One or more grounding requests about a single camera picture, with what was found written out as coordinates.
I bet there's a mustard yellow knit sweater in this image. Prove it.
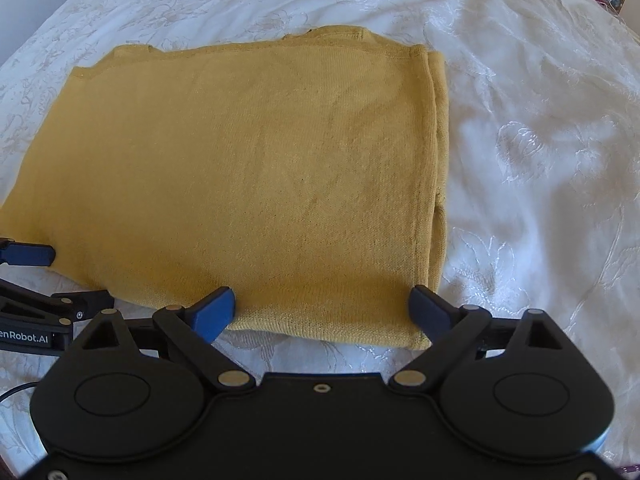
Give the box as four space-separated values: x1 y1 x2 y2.
1 26 449 350

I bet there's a white floral bedspread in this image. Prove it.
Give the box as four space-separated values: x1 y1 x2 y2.
1 0 639 466

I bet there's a black cable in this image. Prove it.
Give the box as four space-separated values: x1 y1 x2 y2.
0 379 39 406

